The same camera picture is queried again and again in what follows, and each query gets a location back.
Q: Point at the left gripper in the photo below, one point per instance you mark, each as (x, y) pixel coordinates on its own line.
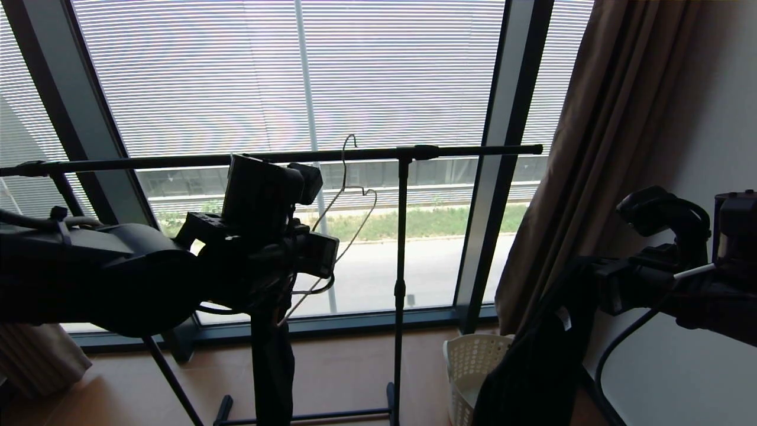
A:
(260, 266)

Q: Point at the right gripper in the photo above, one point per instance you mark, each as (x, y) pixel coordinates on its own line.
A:
(639, 284)

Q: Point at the black garment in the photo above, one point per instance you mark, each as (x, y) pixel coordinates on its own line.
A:
(272, 367)
(532, 367)

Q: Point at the pink clothes hanger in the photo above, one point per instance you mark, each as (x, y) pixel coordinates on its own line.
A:
(343, 168)

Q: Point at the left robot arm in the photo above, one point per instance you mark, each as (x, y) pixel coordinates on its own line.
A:
(89, 278)

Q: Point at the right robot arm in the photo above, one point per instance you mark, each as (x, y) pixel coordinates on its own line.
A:
(733, 296)

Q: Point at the white laundry basket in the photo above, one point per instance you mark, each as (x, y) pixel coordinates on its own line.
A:
(467, 367)

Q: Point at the black clothes rack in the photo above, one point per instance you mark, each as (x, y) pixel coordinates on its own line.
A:
(473, 149)

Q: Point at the brown curtain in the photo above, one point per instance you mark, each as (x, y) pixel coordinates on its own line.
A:
(591, 148)
(35, 361)

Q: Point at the window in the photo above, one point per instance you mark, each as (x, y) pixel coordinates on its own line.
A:
(508, 118)

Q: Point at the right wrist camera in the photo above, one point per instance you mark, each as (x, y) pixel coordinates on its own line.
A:
(644, 207)

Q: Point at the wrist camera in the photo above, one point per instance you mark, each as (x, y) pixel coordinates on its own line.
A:
(644, 207)
(306, 183)

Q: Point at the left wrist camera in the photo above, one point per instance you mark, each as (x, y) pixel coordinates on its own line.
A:
(306, 183)

